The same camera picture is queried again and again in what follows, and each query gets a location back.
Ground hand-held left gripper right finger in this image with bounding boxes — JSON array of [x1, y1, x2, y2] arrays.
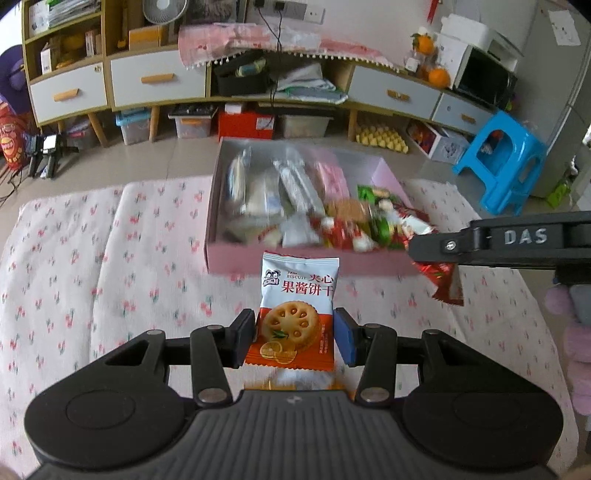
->
[[332, 306, 546, 409]]

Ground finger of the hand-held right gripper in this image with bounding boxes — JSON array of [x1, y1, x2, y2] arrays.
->
[[407, 219, 486, 267]]

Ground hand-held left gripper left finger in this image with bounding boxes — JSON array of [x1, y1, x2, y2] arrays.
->
[[44, 308, 257, 409]]

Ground red silver snack packet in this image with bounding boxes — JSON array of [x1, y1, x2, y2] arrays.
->
[[392, 208, 437, 237]]

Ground small red snack packet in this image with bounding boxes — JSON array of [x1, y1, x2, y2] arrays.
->
[[410, 259, 465, 306]]

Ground orange white biscuit packet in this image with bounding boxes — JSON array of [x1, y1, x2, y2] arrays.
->
[[244, 250, 341, 372], [240, 369, 358, 400]]

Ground pink cardboard box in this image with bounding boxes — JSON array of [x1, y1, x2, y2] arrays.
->
[[205, 137, 428, 277]]

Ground large red snack packet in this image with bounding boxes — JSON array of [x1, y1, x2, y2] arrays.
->
[[323, 217, 376, 252]]

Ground gold snack packet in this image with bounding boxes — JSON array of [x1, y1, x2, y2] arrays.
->
[[325, 198, 371, 223]]

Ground white cream cake packet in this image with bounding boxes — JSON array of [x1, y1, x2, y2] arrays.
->
[[222, 219, 283, 246]]

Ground plain white snack packet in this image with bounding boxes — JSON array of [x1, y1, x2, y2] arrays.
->
[[281, 215, 324, 247]]

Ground clear wafer packet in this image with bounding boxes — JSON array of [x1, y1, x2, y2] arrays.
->
[[272, 157, 326, 217]]

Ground small clear snack packet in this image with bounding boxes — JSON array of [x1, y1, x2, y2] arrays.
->
[[228, 150, 254, 206]]

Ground green plastic toy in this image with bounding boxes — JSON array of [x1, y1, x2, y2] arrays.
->
[[547, 178, 573, 208]]

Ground white printed carton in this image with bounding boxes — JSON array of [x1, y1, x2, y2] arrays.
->
[[406, 119, 472, 163]]

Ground yellow egg tray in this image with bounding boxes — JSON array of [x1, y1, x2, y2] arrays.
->
[[356, 127, 409, 154]]

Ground blue plastic stool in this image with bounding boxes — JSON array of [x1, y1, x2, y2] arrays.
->
[[452, 111, 548, 215]]

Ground white refrigerator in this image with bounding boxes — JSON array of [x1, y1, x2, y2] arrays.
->
[[517, 0, 591, 199]]

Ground cherry print floor cloth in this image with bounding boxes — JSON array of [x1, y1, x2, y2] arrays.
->
[[0, 178, 580, 480]]

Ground white microwave oven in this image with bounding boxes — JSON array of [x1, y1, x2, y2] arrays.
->
[[455, 44, 518, 109]]

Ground translucent storage bin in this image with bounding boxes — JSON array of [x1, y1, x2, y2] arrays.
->
[[277, 113, 334, 138]]

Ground clear plastic container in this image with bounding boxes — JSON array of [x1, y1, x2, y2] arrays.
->
[[405, 53, 430, 77]]

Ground folded white plastic bags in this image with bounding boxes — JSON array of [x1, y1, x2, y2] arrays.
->
[[276, 62, 349, 104]]

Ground red cardboard box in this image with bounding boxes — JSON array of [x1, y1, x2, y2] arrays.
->
[[218, 111, 277, 141]]

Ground white foam box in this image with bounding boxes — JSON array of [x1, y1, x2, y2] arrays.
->
[[438, 14, 495, 51]]

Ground clear bin black tray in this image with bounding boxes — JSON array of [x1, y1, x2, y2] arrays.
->
[[168, 105, 218, 139]]

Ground white paper note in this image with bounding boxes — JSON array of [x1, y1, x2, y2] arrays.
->
[[549, 9, 581, 47]]

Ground pink tasselled cabinet cloth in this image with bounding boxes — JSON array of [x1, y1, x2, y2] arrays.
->
[[178, 23, 402, 72]]

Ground blue lidded storage bin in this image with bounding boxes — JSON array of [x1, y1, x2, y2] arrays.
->
[[115, 111, 152, 145]]

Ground black storage case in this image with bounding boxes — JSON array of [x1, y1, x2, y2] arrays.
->
[[212, 50, 273, 97]]

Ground grey storage bin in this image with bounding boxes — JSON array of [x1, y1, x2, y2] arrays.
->
[[65, 117, 100, 151]]

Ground red printed bag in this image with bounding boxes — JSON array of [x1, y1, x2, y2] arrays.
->
[[0, 99, 31, 171]]

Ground brown cardboard box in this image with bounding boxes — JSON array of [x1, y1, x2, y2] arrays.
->
[[128, 25, 169, 51]]

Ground framed cat picture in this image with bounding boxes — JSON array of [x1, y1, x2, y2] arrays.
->
[[187, 0, 250, 24]]

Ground wooden media cabinet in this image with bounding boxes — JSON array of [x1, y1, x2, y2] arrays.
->
[[21, 0, 499, 148]]

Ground white desk fan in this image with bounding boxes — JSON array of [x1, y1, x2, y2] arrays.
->
[[142, 0, 188, 26]]

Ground purple fabric object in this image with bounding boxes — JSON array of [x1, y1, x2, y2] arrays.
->
[[0, 44, 28, 112]]

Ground stack of papers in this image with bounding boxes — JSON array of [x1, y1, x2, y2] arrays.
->
[[28, 0, 102, 31]]

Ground white drawer wooden handle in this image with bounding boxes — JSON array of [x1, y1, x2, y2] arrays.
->
[[110, 48, 207, 109], [28, 65, 109, 125], [433, 92, 497, 134], [349, 65, 441, 123]]

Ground black power cable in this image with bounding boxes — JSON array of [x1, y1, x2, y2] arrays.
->
[[256, 4, 284, 107]]

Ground black camera device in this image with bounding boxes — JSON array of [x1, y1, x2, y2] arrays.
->
[[27, 135, 44, 178], [41, 134, 79, 178]]

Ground black floor cables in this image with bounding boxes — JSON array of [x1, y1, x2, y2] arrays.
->
[[0, 171, 24, 204]]

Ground wall socket panel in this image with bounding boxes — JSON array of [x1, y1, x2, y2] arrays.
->
[[253, 0, 303, 14]]

